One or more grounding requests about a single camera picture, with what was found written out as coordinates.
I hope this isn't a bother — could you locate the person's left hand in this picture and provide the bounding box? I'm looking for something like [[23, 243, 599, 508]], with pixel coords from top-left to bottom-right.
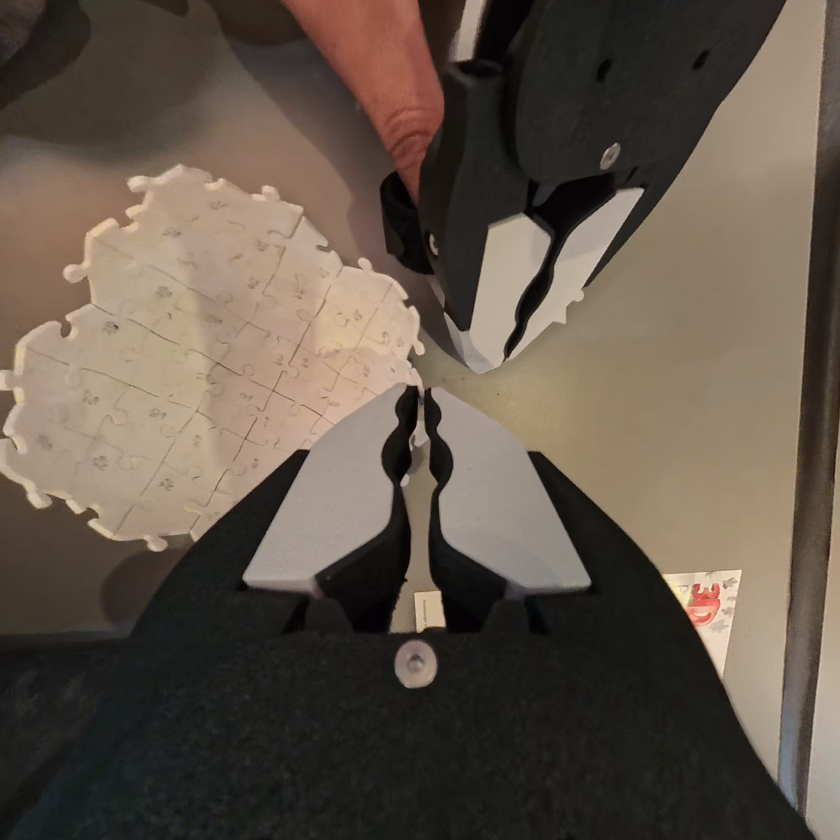
[[282, 0, 487, 204]]

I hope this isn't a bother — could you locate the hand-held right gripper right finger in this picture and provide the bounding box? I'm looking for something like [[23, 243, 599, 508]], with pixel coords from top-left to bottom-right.
[[423, 387, 592, 634]]

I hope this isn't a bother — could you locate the printed instruction leaflet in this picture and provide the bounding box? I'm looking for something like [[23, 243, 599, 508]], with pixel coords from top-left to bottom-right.
[[413, 570, 742, 677]]

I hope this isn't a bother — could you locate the partly built white puzzle ball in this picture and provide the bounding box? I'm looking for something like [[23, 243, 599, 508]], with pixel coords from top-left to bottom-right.
[[0, 164, 427, 552]]

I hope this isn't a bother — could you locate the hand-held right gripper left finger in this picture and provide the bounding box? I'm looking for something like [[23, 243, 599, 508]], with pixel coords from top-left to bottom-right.
[[243, 386, 419, 634]]

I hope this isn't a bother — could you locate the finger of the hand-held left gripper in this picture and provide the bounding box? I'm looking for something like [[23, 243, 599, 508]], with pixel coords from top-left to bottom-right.
[[441, 212, 559, 375], [502, 185, 647, 363]]

